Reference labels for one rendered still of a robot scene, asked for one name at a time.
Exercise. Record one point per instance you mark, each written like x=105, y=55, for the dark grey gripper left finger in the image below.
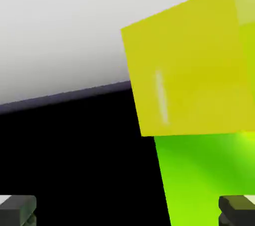
x=16, y=210

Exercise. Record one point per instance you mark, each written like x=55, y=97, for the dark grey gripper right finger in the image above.
x=237, y=210

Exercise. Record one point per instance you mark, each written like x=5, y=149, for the small yellow cube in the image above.
x=189, y=70

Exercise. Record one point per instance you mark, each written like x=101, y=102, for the large green box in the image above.
x=205, y=174

